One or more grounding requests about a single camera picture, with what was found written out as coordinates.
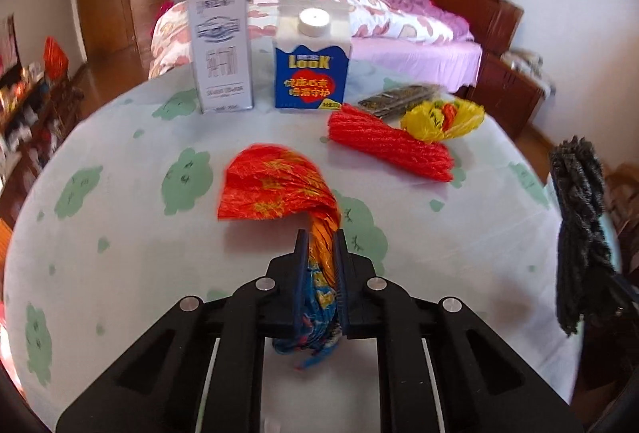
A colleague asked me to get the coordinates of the dark grey twisted rope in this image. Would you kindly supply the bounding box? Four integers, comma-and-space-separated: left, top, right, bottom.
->
548, 134, 621, 337

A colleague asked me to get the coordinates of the orange blue snack bag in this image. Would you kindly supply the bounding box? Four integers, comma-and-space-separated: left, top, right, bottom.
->
216, 143, 342, 372

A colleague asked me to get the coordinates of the dark seaweed snack packet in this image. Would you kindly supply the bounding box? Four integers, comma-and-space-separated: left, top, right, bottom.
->
356, 84, 441, 120

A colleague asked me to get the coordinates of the wicker folding chair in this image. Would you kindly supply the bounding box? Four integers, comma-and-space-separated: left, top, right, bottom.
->
603, 163, 639, 273

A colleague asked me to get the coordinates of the white green patterned tablecloth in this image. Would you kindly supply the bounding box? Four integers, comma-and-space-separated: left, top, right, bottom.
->
4, 46, 581, 427

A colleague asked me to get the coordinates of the blue milk carton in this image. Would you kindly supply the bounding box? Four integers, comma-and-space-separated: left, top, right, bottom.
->
273, 0, 351, 110

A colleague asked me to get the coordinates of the pink bed sheet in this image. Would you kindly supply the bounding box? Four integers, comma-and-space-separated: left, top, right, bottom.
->
351, 38, 483, 94

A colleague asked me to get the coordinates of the wooden nightstand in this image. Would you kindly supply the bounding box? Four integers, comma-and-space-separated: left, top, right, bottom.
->
464, 53, 544, 140

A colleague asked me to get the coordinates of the heart patterned quilt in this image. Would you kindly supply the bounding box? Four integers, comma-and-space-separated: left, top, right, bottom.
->
149, 0, 482, 91

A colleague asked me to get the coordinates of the white tall carton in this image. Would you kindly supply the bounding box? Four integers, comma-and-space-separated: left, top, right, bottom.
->
184, 0, 254, 112

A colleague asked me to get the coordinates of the grey clothes pile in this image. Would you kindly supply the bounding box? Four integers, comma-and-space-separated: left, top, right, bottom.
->
502, 48, 557, 98

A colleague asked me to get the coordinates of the cluttered wooden side table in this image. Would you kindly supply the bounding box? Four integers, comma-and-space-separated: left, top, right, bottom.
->
0, 12, 87, 234

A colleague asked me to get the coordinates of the red bag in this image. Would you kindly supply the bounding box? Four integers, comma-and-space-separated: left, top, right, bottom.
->
43, 36, 69, 82

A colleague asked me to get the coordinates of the red twisted rope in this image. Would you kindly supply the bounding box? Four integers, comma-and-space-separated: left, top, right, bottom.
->
326, 102, 457, 184

